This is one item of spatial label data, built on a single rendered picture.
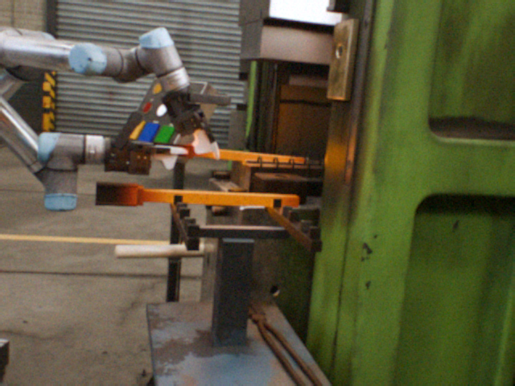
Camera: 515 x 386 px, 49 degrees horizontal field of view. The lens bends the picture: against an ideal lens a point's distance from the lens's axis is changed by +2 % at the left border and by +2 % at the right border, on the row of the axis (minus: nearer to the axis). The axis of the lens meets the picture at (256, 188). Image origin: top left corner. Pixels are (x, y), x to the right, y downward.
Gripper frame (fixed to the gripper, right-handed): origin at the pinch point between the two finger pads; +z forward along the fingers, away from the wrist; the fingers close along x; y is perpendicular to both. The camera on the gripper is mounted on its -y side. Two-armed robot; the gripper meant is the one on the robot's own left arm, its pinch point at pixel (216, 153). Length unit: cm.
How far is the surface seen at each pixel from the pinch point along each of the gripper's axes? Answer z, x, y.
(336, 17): -20.3, 12.7, -40.3
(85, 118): 31, -816, 55
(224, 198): 1.2, 36.6, 7.8
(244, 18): -28.9, -11.2, -24.9
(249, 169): 6.2, 7.2, -5.3
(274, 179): 8.0, 19.7, -7.6
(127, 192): -8.4, 34.2, 24.8
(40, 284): 62, -177, 97
